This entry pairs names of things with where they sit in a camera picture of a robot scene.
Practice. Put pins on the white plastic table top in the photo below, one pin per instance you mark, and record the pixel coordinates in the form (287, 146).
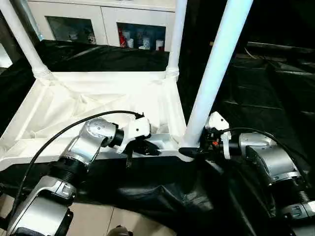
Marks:
(98, 83)

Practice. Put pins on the white plastic table leg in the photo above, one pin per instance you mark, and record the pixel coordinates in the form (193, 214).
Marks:
(177, 37)
(24, 37)
(216, 61)

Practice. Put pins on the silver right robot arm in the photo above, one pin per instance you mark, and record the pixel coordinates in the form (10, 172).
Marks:
(270, 159)

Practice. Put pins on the black glossy mat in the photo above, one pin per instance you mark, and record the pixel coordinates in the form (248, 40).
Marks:
(160, 177)

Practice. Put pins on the dark brown rounded object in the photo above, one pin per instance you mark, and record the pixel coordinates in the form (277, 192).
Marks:
(119, 231)

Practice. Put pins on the red package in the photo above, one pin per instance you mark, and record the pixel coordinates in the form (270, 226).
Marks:
(122, 37)

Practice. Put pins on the black flat monitor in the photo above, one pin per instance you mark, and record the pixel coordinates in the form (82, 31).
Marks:
(283, 46)

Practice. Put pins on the white glass door cabinet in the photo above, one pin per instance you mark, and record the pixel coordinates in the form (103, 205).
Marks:
(108, 14)

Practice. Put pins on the pale teal translucent object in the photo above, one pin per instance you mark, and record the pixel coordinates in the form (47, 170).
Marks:
(37, 33)

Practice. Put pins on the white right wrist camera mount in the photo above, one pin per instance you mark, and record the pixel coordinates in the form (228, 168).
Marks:
(219, 123)

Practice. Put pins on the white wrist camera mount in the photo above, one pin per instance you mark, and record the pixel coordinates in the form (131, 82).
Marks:
(137, 127)
(219, 123)

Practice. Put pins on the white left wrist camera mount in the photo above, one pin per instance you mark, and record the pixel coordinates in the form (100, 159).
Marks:
(137, 127)

